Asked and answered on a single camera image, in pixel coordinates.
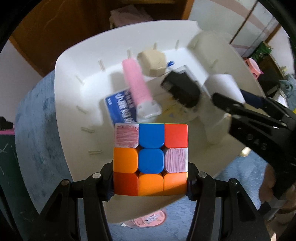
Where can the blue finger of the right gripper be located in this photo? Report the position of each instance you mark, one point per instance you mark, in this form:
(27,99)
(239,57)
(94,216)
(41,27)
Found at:
(233,107)
(257,102)

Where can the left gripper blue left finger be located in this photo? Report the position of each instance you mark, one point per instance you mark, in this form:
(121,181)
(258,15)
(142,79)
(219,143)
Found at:
(108,183)

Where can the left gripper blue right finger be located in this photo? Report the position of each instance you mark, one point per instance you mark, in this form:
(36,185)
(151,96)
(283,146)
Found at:
(191,192)

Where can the colourful rubik's cube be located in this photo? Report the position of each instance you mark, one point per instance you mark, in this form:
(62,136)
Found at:
(150,159)

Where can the black charger case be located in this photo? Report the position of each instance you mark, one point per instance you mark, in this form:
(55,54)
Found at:
(182,88)

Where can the pink correction tape dispenser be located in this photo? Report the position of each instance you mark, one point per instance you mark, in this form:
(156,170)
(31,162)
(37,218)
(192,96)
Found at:
(153,219)

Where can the white compact camera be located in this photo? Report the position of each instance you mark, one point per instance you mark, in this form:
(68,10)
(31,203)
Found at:
(185,69)

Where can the blue dental floss box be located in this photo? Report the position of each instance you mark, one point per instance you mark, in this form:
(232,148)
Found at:
(121,107)

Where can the pink hair roller clip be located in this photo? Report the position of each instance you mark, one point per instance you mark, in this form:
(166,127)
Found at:
(147,109)

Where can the beige geometric box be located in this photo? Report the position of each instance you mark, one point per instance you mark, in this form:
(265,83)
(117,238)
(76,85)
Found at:
(152,62)

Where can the gold round compact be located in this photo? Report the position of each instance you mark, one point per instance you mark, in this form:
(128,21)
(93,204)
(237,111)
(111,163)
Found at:
(245,152)

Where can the person's right hand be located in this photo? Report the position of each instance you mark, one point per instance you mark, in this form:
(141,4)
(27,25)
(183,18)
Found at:
(284,211)

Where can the pink plastic stool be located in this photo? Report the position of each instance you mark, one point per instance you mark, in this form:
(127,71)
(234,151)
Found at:
(253,67)

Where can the blue star blanket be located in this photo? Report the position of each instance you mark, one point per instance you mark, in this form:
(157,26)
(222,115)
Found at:
(288,86)

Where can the green bag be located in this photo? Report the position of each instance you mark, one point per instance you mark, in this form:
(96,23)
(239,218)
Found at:
(262,50)

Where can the blue plush table cloth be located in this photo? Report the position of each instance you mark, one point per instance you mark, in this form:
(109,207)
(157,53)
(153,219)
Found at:
(43,166)

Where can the white plastic storage bin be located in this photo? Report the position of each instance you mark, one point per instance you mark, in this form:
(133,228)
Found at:
(147,85)

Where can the folded pink cloth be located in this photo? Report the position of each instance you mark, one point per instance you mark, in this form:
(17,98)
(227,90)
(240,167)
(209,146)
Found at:
(128,15)

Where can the green chalkboard pink frame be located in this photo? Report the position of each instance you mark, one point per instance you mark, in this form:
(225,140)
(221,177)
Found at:
(11,190)

